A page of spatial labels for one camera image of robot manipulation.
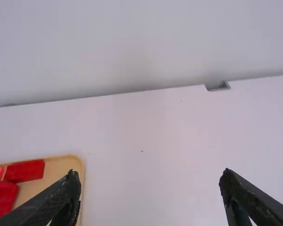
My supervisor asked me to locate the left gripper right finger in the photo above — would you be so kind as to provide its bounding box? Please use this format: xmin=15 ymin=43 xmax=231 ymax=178
xmin=218 ymin=167 xmax=283 ymax=226

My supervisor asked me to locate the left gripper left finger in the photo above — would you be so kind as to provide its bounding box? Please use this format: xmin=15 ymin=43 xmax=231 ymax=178
xmin=0 ymin=169 xmax=82 ymax=226

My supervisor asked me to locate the tan tray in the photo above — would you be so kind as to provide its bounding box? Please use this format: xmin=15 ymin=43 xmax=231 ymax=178
xmin=0 ymin=153 xmax=86 ymax=226

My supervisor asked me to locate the red wheeled toy brick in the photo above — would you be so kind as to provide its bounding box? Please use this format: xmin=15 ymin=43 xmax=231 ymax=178
xmin=0 ymin=181 xmax=20 ymax=219

